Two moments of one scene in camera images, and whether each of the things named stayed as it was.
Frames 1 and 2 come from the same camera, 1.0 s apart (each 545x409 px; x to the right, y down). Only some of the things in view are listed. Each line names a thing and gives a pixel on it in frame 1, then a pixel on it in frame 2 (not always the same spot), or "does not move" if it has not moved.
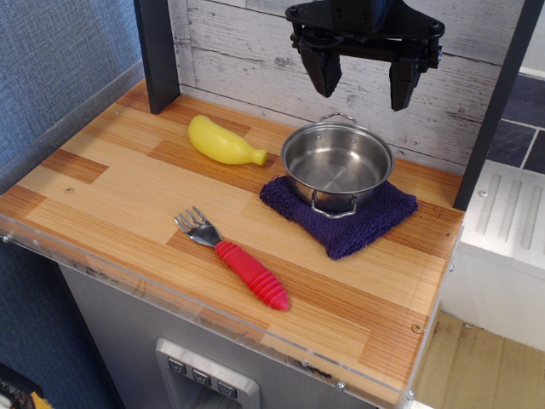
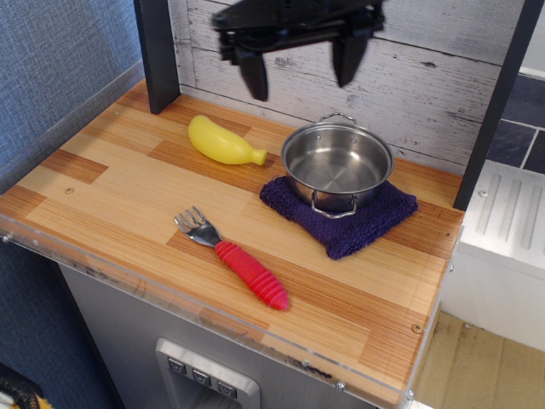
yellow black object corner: (21, 392) does not move
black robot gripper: (385, 30) → (247, 27)
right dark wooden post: (496, 107) does not move
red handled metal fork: (255, 276) does not move
